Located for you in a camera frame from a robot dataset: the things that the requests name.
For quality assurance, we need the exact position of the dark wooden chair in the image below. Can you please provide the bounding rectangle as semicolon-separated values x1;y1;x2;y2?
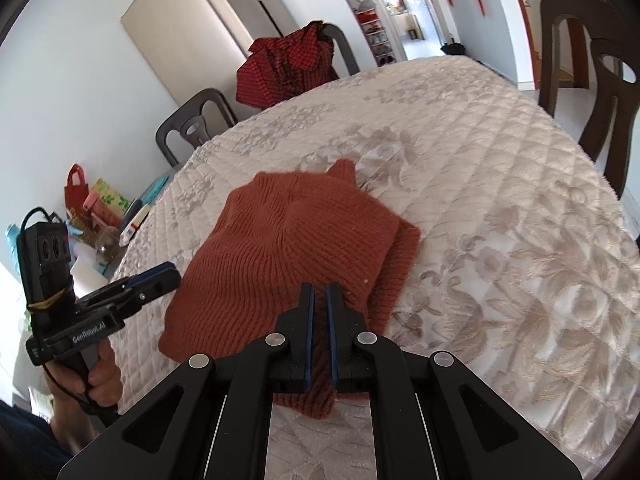
539;0;623;117
579;39;640;201

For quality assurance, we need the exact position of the white and red box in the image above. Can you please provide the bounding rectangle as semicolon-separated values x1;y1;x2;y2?
120;203;151;247

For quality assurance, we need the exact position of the green floral box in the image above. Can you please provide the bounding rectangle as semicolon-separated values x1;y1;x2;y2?
90;178;132;222

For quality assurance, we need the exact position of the shoe rack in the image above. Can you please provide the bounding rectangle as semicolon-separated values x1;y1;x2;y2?
354;2;397;67

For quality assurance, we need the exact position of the cream quilted table cover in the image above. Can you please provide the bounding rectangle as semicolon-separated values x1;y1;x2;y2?
107;55;640;480

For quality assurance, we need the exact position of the person's left forearm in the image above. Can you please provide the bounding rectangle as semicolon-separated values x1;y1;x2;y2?
0;390;81;480

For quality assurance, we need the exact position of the light blue flat box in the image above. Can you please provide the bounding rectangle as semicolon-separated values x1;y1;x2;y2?
140;175;172;202

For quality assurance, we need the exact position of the red tote bag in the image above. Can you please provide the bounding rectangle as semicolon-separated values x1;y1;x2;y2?
64;164;91;211

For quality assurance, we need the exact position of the beige refrigerator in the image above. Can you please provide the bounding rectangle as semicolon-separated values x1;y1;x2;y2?
121;0;301;108

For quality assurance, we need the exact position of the red checked garment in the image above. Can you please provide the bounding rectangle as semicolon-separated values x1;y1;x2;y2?
236;21;336;108

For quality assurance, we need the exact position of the rust knitted sweater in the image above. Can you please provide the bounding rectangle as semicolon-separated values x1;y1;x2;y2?
159;158;421;421

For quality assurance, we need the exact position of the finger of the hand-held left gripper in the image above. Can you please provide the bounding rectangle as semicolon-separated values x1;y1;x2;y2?
75;262;181;314

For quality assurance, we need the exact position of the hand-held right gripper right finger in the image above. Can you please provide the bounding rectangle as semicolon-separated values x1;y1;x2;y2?
326;282;583;480

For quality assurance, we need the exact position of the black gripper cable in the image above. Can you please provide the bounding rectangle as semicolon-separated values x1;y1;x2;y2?
44;362;108;426

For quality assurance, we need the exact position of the teal water bottle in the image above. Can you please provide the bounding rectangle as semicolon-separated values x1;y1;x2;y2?
5;224;22;263

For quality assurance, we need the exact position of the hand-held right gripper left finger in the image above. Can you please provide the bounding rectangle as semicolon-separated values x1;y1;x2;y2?
57;282;315;480

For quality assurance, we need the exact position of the grey chair under red garment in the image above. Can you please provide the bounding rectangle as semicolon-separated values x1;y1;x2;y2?
320;22;361;78

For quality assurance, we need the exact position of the person's left hand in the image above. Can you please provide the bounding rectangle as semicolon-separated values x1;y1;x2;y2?
50;345;123;416

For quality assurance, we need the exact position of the grey plastic chair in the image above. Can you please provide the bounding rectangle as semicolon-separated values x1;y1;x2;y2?
155;88;238;166

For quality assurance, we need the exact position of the glass jar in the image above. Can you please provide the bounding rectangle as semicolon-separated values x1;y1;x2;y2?
95;227;121;262

